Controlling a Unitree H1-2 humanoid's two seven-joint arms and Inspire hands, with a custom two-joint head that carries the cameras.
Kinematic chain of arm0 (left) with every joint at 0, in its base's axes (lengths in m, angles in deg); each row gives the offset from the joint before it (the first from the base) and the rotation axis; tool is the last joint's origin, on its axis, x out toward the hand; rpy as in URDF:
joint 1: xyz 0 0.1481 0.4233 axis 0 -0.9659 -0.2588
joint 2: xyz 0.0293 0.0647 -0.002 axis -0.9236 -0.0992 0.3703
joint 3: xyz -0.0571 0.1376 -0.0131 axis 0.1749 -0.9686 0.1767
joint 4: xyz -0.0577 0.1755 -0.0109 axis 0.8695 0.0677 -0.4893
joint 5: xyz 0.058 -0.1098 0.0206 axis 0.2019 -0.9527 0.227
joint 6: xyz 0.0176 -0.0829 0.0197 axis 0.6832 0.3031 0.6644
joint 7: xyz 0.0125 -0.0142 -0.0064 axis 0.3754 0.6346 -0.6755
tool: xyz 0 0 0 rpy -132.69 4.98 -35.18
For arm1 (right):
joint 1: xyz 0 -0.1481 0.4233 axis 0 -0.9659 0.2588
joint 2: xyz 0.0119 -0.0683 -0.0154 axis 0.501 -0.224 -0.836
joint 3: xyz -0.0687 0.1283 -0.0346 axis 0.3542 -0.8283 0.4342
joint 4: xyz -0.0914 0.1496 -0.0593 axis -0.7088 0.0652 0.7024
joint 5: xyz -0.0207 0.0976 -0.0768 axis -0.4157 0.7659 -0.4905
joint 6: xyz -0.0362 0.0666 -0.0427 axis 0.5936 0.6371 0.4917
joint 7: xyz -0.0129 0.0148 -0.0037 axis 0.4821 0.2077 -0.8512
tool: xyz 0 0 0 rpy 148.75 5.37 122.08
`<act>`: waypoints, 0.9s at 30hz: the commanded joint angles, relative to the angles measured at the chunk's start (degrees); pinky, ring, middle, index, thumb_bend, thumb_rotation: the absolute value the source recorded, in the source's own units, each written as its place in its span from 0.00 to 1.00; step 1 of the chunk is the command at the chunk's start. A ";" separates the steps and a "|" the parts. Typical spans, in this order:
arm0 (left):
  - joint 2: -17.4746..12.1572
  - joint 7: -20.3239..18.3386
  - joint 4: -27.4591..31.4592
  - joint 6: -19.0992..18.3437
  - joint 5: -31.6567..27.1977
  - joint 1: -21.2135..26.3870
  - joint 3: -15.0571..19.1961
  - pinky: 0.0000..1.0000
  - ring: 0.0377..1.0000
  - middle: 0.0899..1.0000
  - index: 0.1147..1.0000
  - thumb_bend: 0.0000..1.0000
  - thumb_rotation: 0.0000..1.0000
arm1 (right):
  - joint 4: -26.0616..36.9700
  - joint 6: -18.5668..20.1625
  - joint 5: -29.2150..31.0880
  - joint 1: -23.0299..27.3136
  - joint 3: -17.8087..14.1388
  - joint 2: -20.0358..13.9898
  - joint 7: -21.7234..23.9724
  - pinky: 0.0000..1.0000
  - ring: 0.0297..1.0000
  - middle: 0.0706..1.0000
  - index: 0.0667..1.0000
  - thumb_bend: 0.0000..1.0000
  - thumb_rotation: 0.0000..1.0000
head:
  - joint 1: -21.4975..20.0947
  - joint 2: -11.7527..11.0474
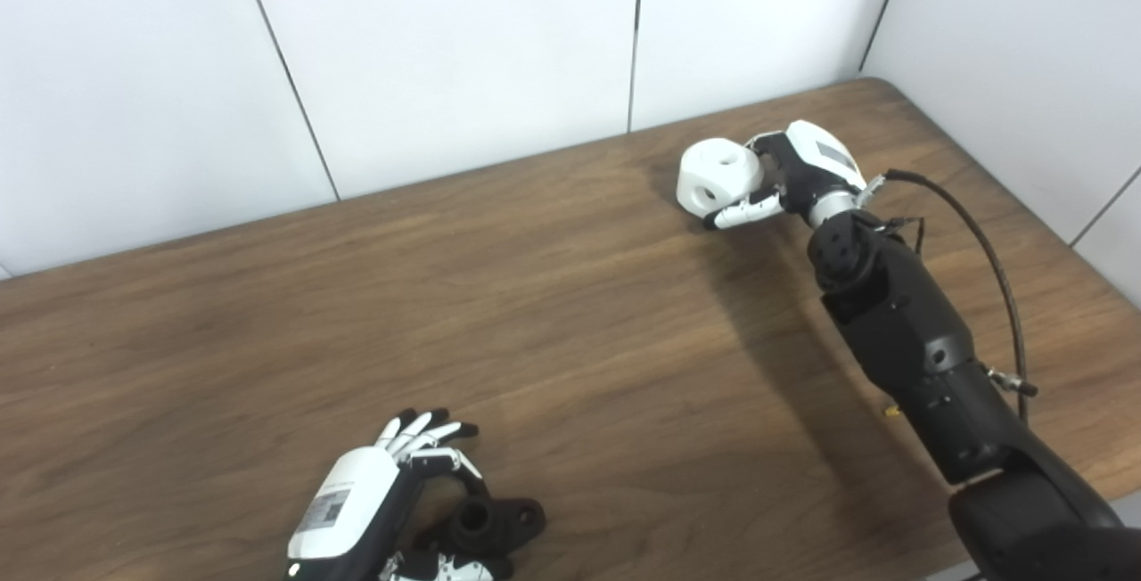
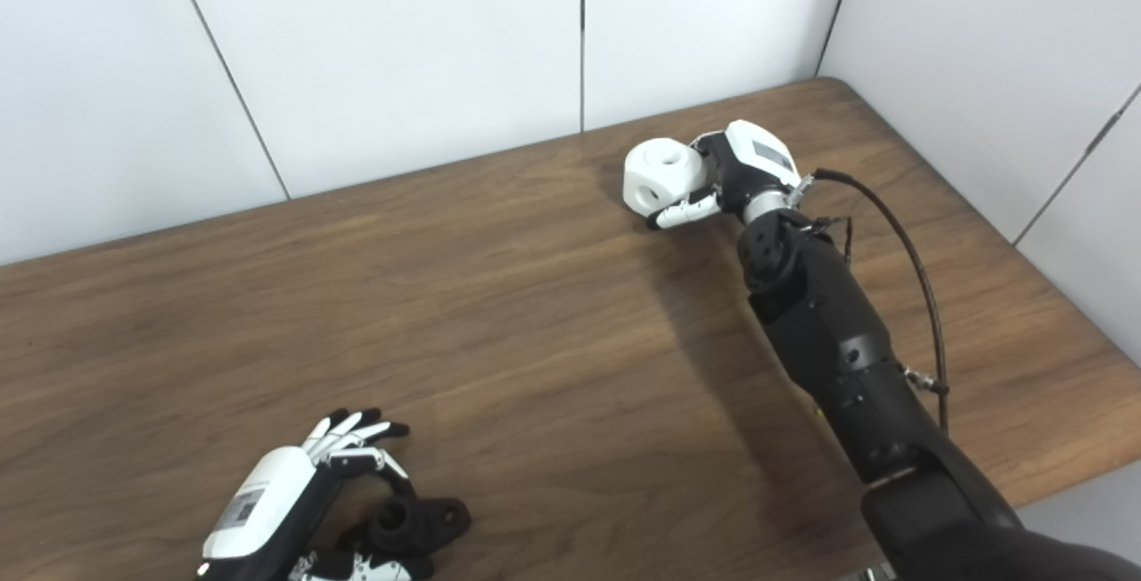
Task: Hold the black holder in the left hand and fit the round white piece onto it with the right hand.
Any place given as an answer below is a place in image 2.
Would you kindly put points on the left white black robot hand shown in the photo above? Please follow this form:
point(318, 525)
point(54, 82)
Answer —
point(263, 501)

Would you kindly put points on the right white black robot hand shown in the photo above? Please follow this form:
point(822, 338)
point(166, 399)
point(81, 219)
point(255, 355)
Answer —
point(749, 167)

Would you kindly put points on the round white plastic piece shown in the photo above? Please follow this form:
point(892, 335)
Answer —
point(660, 171)

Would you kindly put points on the black flanged holder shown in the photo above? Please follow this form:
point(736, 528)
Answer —
point(419, 523)

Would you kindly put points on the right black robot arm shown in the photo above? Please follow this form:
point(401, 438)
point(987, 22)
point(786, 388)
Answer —
point(847, 358)

